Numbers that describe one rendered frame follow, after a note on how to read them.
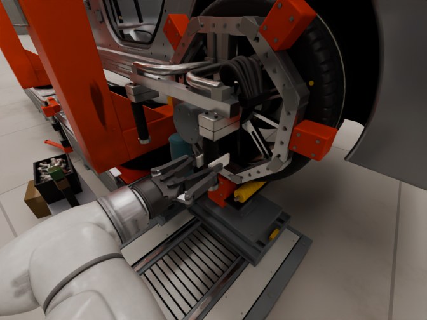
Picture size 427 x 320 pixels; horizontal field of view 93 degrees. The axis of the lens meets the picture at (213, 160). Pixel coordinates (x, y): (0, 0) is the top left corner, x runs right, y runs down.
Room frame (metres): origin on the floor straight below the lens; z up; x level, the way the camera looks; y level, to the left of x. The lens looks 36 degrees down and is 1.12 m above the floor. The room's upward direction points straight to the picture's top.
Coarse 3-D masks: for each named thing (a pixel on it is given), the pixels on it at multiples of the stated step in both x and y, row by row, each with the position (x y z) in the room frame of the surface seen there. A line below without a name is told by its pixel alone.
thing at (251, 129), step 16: (240, 48) 0.76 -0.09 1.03; (272, 96) 0.64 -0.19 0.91; (256, 112) 0.68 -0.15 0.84; (240, 128) 0.73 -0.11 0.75; (256, 128) 0.68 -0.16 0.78; (224, 144) 0.82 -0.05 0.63; (240, 144) 0.72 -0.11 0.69; (256, 144) 0.67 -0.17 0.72; (272, 144) 0.81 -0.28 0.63; (240, 160) 0.70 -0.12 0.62; (256, 160) 0.66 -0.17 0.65
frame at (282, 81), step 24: (192, 24) 0.74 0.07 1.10; (216, 24) 0.67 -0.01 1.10; (240, 24) 0.61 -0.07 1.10; (192, 48) 0.81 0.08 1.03; (264, 48) 0.56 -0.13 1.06; (288, 72) 0.52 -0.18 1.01; (288, 96) 0.50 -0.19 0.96; (288, 120) 0.49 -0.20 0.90; (192, 144) 0.77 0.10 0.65; (288, 144) 0.48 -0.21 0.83; (240, 168) 0.64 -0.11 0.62; (264, 168) 0.52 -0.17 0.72
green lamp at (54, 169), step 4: (48, 168) 0.59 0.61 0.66; (52, 168) 0.59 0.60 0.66; (56, 168) 0.59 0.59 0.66; (60, 168) 0.59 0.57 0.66; (48, 172) 0.57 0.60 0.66; (52, 172) 0.57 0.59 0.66; (56, 172) 0.58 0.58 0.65; (60, 172) 0.58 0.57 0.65; (52, 176) 0.56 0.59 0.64; (56, 176) 0.57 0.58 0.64; (60, 176) 0.58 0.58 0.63; (64, 176) 0.59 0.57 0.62
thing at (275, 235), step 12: (192, 204) 0.86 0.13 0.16; (204, 216) 0.77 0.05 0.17; (288, 216) 0.77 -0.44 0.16; (216, 228) 0.69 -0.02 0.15; (228, 228) 0.70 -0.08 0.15; (276, 228) 0.70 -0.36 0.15; (228, 240) 0.63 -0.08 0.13; (240, 240) 0.62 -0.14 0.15; (264, 240) 0.62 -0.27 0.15; (240, 252) 0.57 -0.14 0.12; (252, 252) 0.56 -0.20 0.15; (264, 252) 0.56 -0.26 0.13; (252, 264) 0.52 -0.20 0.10
